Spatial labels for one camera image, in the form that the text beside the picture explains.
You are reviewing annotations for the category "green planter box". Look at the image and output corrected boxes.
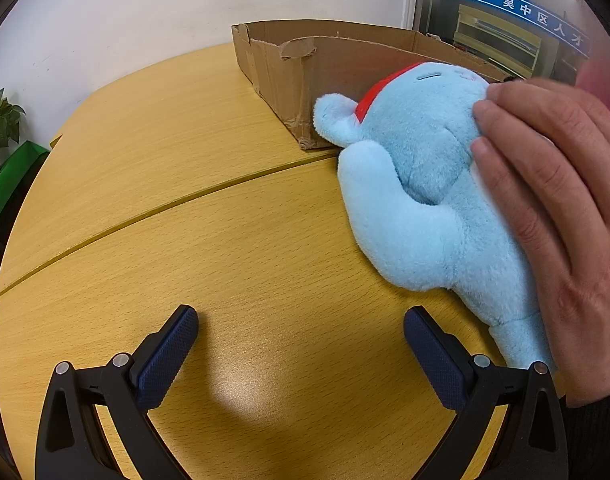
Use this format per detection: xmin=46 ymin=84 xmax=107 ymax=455
xmin=0 ymin=142 xmax=50 ymax=231

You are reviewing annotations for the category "light blue plush toy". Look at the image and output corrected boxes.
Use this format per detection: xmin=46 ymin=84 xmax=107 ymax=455
xmin=312 ymin=61 xmax=556 ymax=371

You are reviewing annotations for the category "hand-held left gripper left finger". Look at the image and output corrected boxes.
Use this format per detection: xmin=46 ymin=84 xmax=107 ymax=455
xmin=35 ymin=304 xmax=201 ymax=480

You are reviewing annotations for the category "person's right hand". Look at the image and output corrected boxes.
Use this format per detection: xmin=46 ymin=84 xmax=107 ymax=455
xmin=471 ymin=77 xmax=610 ymax=408

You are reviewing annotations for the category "person's right forearm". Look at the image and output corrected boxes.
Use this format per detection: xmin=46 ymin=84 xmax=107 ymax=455
xmin=560 ymin=392 xmax=610 ymax=480

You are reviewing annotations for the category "brown cardboard box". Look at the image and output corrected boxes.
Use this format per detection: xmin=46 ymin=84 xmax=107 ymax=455
xmin=231 ymin=21 xmax=516 ymax=153

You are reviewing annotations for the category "pale yellow shelf unit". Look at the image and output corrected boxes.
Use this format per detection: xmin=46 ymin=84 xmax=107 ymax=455
xmin=452 ymin=4 xmax=543 ymax=81

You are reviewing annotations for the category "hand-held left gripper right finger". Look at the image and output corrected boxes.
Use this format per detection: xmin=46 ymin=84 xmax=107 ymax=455
xmin=403 ymin=305 xmax=570 ymax=480

